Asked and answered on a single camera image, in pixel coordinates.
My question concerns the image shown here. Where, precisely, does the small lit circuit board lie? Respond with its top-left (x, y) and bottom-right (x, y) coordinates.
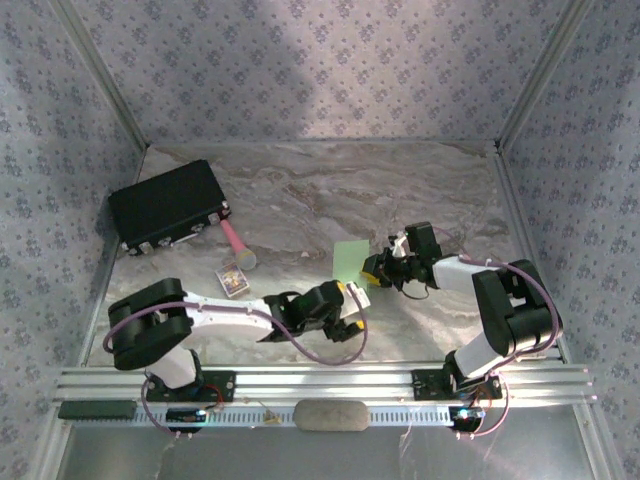
top-left (165, 407), bottom-right (209, 426)
top-left (447, 405), bottom-right (487, 425)

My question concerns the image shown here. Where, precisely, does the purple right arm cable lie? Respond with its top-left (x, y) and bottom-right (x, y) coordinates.
top-left (432, 225), bottom-right (562, 441)

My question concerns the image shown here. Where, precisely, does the aluminium frame post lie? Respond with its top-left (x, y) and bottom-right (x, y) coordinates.
top-left (51, 0), bottom-right (151, 150)
top-left (493, 0), bottom-right (597, 151)

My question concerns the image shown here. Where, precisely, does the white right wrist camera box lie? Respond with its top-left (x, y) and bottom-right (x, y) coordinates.
top-left (388, 231), bottom-right (410, 262)

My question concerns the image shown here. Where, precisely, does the aluminium frame leg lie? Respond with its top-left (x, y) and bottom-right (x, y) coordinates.
top-left (572, 403), bottom-right (611, 480)
top-left (38, 419), bottom-right (76, 480)

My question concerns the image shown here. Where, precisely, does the small printed card box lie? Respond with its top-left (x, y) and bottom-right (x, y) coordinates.
top-left (214, 263), bottom-right (253, 300)

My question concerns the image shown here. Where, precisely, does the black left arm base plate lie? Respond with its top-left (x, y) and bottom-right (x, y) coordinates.
top-left (145, 370), bottom-right (237, 404)

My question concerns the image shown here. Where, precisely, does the aluminium mounting rail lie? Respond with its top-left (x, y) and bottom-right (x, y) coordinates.
top-left (53, 363), bottom-right (599, 405)

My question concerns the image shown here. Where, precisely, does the grey metal sheet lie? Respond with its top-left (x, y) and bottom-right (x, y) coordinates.
top-left (64, 424), bottom-right (596, 480)

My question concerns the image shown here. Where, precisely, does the black flat bar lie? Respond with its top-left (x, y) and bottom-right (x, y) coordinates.
top-left (57, 400), bottom-right (137, 421)

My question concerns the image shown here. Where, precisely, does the black hard case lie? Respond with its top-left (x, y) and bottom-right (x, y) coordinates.
top-left (108, 159), bottom-right (233, 257)

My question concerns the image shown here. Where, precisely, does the slotted white cable duct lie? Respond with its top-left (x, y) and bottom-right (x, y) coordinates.
top-left (134, 403), bottom-right (459, 428)

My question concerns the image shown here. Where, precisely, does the grey oval pad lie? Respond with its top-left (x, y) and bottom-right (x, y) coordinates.
top-left (293, 399), bottom-right (371, 434)

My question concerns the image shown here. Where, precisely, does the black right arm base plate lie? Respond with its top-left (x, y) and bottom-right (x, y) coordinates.
top-left (411, 368), bottom-right (504, 401)

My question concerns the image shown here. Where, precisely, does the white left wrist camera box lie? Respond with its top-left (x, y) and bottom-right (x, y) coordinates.
top-left (343, 281), bottom-right (372, 310)

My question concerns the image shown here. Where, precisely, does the light green paper sheet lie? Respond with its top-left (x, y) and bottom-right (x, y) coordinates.
top-left (331, 239), bottom-right (371, 295)

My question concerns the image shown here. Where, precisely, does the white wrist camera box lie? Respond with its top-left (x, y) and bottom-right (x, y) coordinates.
top-left (388, 231), bottom-right (410, 262)
top-left (343, 281), bottom-right (372, 310)

